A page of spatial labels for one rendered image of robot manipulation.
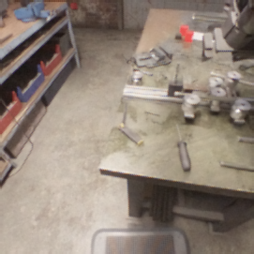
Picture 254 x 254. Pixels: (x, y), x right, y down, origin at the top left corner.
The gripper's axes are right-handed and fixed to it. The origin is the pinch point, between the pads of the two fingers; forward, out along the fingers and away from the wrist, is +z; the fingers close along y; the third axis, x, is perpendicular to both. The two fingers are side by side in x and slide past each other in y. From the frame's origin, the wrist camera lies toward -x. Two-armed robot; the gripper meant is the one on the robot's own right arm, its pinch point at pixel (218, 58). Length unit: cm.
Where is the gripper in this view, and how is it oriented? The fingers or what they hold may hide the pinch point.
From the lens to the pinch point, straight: 63.1
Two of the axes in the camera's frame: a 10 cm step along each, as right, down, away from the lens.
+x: 0.1, 9.8, -1.9
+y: -10.0, 0.2, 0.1
